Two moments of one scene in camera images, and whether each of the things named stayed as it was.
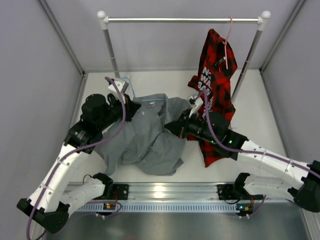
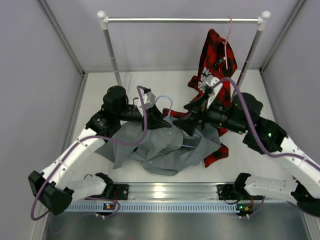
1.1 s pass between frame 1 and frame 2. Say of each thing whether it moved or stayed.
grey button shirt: moved
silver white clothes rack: stayed
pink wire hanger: stayed
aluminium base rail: stayed
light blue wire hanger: moved
